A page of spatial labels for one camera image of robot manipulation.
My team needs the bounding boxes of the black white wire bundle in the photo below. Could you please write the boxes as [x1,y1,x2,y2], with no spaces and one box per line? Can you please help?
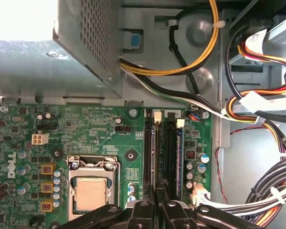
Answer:
[119,65,260,124]

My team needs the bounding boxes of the blue RAM stick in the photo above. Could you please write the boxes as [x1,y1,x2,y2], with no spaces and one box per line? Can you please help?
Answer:
[176,126,184,194]

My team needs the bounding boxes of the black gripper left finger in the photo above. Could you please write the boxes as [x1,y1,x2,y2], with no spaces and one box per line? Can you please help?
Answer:
[50,181,157,229]

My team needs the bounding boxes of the silver CPU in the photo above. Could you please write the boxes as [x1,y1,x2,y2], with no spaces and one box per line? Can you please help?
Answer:
[75,177,108,208]

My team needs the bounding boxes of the red yellow black wires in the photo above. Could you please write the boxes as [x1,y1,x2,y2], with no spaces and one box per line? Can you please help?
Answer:
[224,88,286,158]
[237,44,286,72]

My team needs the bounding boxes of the yellow wire bundle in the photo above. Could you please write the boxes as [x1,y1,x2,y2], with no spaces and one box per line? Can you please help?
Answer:
[119,0,226,77]

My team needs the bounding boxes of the blue plastic clip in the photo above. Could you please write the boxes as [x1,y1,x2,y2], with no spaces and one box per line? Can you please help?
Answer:
[130,34,141,48]

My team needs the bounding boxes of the grey power supply unit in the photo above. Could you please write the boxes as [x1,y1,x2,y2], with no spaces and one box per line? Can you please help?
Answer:
[0,0,123,100]

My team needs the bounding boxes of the black RAM slot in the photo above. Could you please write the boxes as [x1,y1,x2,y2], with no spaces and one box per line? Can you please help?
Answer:
[165,111,176,194]
[175,118,185,194]
[152,108,162,191]
[144,108,153,191]

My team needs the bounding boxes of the green motherboard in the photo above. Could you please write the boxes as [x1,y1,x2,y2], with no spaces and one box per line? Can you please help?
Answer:
[0,102,213,229]

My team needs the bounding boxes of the thin black wire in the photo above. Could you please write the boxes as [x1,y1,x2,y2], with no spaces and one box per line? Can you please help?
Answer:
[168,20,201,96]

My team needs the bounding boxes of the orange wire bundle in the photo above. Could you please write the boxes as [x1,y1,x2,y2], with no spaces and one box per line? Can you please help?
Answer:
[254,205,286,227]

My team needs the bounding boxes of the black PC case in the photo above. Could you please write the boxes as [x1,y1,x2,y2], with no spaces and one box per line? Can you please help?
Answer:
[0,0,286,229]

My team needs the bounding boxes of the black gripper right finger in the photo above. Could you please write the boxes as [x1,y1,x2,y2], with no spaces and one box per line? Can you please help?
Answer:
[157,186,262,229]

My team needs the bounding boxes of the metal socket cover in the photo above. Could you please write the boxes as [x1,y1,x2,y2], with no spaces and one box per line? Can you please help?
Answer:
[67,155,122,221]

